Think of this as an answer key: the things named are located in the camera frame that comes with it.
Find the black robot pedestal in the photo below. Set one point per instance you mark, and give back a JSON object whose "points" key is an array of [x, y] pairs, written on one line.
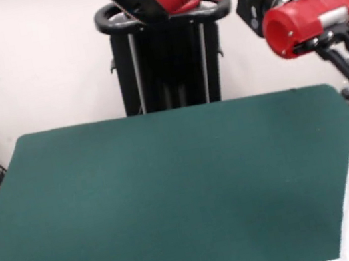
{"points": [[169, 63]]}

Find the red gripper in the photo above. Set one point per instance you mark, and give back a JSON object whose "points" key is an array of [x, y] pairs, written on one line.
{"points": [[304, 23]]}

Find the dark green table cloth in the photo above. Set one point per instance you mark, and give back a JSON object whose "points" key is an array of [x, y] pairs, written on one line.
{"points": [[141, 210]]}

